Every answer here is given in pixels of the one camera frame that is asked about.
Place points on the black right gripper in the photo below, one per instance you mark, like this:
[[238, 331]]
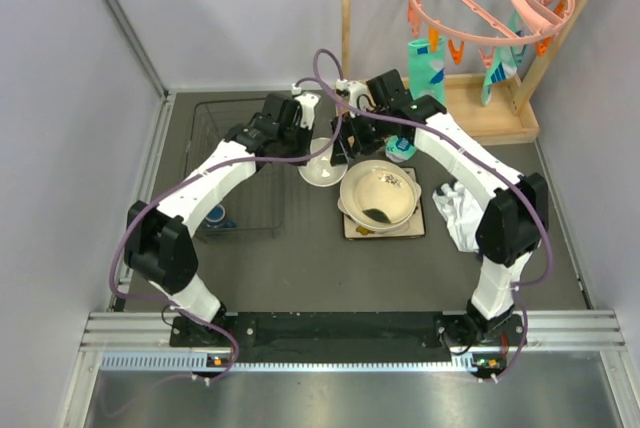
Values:
[[342, 153]]

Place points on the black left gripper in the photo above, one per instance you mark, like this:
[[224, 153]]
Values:
[[306, 142]]

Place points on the red floral bowl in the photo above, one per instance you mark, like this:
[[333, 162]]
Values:
[[318, 171]]

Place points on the cream round plate with drawing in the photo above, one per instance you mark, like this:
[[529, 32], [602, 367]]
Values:
[[378, 195]]

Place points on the cream small plate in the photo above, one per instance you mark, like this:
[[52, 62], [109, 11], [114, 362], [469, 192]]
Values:
[[373, 170]]

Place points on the blue ceramic mug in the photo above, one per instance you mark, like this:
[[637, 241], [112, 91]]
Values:
[[217, 219]]

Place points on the square floral ceramic plate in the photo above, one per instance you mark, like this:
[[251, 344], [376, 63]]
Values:
[[414, 227]]

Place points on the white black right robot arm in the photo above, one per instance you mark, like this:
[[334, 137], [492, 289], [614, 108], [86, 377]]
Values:
[[515, 207]]

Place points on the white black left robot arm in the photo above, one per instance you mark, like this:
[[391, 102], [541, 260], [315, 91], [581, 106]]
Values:
[[160, 247]]

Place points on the long green patterned sock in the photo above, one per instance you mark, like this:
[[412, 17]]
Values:
[[426, 71]]

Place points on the white printed t-shirt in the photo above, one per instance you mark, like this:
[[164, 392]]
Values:
[[461, 213]]

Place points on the wooden stand with tray base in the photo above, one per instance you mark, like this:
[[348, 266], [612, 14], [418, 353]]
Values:
[[508, 117]]

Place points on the short green patterned sock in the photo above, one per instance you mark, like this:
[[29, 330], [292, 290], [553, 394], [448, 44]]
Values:
[[504, 64]]

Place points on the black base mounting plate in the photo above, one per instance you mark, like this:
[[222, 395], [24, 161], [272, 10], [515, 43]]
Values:
[[354, 337]]

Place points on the pink round clothes hanger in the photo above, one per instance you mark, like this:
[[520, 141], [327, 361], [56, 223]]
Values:
[[461, 26]]

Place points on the black wire dish rack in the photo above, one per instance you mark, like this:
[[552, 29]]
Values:
[[256, 206]]

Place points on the aluminium frame rail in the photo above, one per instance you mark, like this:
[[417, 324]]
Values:
[[168, 342]]

